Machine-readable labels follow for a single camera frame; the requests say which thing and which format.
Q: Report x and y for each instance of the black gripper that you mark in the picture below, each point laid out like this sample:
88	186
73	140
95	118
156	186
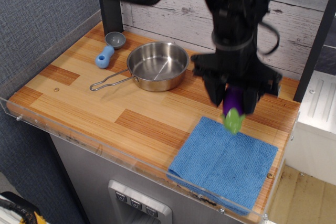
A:
240	68

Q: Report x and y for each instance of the purple toy eggplant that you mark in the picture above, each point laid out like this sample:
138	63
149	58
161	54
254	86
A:
233	111

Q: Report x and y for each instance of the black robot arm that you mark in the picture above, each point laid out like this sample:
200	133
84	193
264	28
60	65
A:
235	23

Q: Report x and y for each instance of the blue microfiber cloth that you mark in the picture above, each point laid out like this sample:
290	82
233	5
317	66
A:
228	169

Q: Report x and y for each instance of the stainless steel pan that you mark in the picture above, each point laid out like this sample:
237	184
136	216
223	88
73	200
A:
155	66

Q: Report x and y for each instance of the white toy sink unit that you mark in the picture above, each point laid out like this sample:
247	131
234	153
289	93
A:
311	148

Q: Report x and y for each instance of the clear acrylic table guard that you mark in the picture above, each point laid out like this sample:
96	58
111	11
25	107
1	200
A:
137	129

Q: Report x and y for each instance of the blue grey measuring scoop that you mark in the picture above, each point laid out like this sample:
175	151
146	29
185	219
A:
114	41

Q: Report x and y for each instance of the silver dispenser button panel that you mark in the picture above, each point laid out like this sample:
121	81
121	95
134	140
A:
131	206

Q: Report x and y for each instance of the grey toy fridge cabinet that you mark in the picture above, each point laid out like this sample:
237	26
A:
90	174

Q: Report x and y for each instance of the yellow tape piece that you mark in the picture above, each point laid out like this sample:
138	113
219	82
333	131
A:
40	219

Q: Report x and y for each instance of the black vertical post right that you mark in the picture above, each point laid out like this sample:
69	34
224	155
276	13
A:
316	48

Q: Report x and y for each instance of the black vertical post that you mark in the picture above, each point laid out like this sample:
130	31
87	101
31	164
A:
111	16
316	48

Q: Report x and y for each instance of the black vertical post left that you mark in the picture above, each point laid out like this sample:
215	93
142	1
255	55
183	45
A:
111	16

